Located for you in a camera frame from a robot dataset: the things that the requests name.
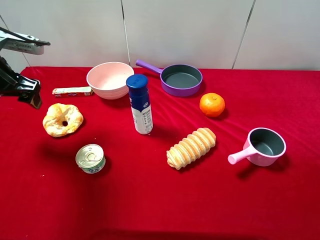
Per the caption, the green red toothpaste box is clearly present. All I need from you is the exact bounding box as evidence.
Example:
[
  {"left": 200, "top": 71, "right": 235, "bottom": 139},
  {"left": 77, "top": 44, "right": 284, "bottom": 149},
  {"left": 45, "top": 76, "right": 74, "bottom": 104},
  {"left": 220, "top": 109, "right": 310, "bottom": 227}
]
[{"left": 52, "top": 86, "right": 93, "bottom": 97}]

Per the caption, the blue white milk bottle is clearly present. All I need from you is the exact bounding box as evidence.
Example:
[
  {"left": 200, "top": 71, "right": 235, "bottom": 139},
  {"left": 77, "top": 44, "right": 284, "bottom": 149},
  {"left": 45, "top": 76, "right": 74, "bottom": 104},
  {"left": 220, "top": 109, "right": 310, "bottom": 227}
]
[{"left": 126, "top": 74, "right": 153, "bottom": 135}]

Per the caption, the small tin can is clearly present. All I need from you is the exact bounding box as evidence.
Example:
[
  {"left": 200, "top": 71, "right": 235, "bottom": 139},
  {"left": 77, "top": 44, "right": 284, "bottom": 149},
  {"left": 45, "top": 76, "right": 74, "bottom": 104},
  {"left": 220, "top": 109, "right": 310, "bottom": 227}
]
[{"left": 75, "top": 144, "right": 106, "bottom": 174}]

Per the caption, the pink ribbed bowl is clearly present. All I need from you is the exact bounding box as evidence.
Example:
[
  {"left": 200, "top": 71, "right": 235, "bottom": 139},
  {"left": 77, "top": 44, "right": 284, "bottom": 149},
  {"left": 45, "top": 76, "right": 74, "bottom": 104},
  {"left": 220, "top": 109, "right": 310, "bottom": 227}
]
[{"left": 86, "top": 62, "right": 134, "bottom": 100}]

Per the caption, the pink toy saucepan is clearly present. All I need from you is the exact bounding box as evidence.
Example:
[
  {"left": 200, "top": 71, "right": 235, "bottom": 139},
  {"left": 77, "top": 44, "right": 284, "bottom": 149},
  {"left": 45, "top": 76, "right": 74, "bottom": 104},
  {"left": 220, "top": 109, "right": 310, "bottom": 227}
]
[{"left": 227, "top": 127, "right": 287, "bottom": 167}]

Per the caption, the purple toy frying pan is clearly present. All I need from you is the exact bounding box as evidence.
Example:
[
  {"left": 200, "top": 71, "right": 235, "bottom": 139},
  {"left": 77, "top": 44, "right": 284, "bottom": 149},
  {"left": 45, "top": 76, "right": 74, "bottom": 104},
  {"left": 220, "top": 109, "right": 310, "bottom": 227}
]
[{"left": 135, "top": 59, "right": 203, "bottom": 97}]

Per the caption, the long ridged bread loaf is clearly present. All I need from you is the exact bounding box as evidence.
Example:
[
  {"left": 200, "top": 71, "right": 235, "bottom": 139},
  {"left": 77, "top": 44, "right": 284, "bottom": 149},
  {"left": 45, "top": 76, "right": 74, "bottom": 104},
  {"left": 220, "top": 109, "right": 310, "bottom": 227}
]
[{"left": 166, "top": 127, "right": 217, "bottom": 170}]

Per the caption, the red velvet tablecloth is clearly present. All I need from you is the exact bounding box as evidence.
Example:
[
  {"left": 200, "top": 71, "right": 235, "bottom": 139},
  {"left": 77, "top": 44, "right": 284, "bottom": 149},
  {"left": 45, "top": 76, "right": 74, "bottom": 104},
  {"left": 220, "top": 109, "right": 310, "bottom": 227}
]
[{"left": 0, "top": 67, "right": 320, "bottom": 240}]

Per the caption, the ring shaped croissant bread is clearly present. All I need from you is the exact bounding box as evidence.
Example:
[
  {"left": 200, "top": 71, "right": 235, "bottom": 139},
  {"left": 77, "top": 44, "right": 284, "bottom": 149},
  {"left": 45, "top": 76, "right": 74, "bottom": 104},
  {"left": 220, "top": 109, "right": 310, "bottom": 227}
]
[{"left": 42, "top": 103, "right": 84, "bottom": 138}]

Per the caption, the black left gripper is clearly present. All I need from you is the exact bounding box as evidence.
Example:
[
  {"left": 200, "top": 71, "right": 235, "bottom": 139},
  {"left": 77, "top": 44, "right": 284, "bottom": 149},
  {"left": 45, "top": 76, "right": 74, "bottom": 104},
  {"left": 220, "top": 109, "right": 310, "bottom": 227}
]
[{"left": 0, "top": 57, "right": 42, "bottom": 109}]

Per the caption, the orange mandarin fruit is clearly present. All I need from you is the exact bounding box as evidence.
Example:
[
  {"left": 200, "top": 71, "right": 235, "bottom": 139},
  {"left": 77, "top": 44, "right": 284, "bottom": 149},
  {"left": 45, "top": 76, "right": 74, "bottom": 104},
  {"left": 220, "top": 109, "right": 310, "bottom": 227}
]
[{"left": 199, "top": 92, "right": 226, "bottom": 118}]

